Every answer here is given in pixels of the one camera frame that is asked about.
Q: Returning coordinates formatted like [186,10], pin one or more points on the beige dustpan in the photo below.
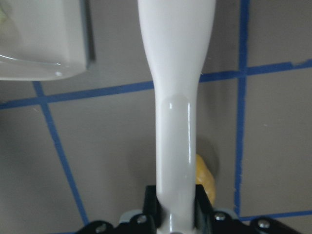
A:
[44,39]

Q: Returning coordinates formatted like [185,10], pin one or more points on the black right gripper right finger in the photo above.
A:
[203,207]

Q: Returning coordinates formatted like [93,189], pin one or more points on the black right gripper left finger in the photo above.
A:
[152,208]

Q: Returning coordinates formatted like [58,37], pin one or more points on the white hand brush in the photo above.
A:
[176,35]

